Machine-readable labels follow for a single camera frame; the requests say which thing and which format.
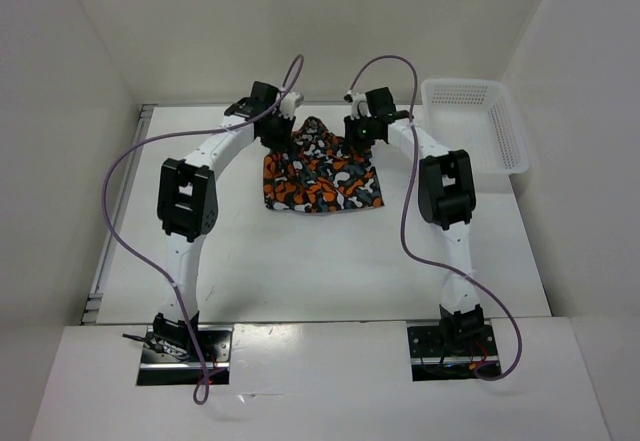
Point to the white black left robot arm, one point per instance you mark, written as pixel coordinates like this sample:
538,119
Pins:
188,206

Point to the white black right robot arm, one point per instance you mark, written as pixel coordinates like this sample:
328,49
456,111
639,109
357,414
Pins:
446,199

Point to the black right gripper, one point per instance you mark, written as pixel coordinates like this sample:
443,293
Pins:
352,142

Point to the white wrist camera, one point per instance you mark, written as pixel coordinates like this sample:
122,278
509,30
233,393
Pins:
289,104
358,104

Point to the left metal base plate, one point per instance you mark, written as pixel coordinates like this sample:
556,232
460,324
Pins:
162,364

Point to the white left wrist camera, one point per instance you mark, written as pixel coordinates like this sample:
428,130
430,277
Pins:
289,104

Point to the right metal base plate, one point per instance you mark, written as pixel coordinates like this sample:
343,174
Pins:
432,359

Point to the orange camouflage shorts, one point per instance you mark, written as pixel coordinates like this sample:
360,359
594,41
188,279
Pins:
316,175

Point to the metal base plate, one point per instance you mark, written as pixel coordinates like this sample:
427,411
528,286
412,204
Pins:
432,359
162,364

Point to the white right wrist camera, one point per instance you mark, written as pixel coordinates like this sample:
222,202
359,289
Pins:
358,104

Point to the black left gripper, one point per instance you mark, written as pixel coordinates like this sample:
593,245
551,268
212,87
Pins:
282,143

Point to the white perforated plastic basket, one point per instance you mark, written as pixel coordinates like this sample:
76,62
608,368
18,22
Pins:
479,116

